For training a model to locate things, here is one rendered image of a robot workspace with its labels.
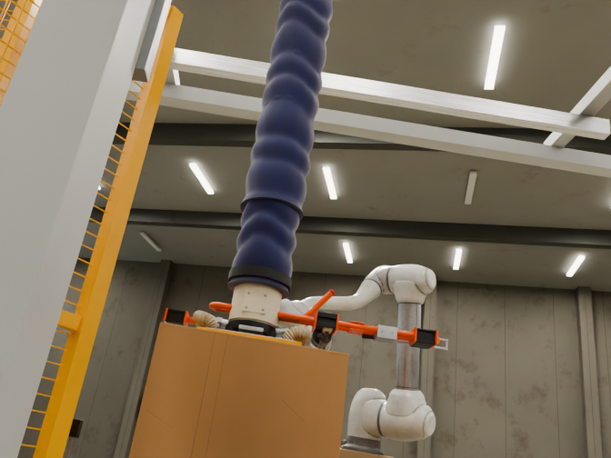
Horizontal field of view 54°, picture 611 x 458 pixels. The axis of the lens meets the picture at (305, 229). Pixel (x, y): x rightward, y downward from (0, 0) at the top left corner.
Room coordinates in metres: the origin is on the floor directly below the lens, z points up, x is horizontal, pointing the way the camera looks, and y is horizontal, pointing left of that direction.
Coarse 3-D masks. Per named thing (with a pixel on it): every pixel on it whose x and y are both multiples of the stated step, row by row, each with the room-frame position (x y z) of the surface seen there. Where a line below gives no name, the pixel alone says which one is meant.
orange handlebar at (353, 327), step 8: (216, 304) 1.99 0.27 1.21; (224, 304) 1.99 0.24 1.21; (224, 312) 2.04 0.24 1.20; (280, 312) 2.00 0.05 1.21; (192, 320) 2.26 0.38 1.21; (280, 320) 2.04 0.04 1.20; (288, 320) 2.04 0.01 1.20; (296, 320) 2.01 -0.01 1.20; (304, 320) 2.00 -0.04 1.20; (312, 320) 2.00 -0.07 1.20; (344, 328) 2.05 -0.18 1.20; (352, 328) 2.01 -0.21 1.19; (360, 328) 2.01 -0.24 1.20; (368, 328) 2.01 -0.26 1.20; (376, 328) 2.01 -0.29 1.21; (400, 336) 2.05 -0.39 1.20; (408, 336) 2.02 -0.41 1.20
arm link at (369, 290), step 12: (360, 288) 2.54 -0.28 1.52; (372, 288) 2.54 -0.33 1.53; (288, 300) 2.33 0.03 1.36; (312, 300) 2.40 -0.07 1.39; (336, 300) 2.45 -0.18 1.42; (348, 300) 2.47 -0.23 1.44; (360, 300) 2.50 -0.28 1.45; (372, 300) 2.56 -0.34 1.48; (288, 312) 2.30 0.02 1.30; (300, 312) 2.31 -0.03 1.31; (288, 324) 2.31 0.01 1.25; (300, 324) 2.30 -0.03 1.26
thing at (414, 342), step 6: (414, 330) 2.01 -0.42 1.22; (420, 330) 2.01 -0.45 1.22; (426, 330) 2.01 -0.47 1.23; (432, 330) 2.01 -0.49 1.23; (414, 336) 2.01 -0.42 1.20; (420, 336) 2.02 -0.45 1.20; (426, 336) 2.02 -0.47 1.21; (432, 336) 2.02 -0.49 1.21; (414, 342) 2.02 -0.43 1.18; (420, 342) 2.01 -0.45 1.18; (426, 342) 2.01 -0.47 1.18; (432, 342) 2.01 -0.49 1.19
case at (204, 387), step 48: (192, 336) 1.81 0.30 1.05; (240, 336) 1.83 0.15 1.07; (192, 384) 1.82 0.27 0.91; (240, 384) 1.84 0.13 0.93; (288, 384) 1.85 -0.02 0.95; (336, 384) 1.87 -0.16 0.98; (144, 432) 1.80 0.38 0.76; (192, 432) 1.82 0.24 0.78; (240, 432) 1.84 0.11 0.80; (288, 432) 1.86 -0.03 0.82; (336, 432) 1.88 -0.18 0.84
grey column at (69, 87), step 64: (64, 0) 0.92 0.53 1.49; (128, 0) 0.93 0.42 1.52; (64, 64) 0.92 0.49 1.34; (128, 64) 1.04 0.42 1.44; (0, 128) 0.92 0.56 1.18; (64, 128) 0.93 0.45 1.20; (0, 192) 0.92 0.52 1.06; (64, 192) 0.93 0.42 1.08; (0, 256) 0.92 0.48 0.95; (64, 256) 1.01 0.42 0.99; (0, 320) 0.93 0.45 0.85; (0, 384) 0.93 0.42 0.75; (0, 448) 1.00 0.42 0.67
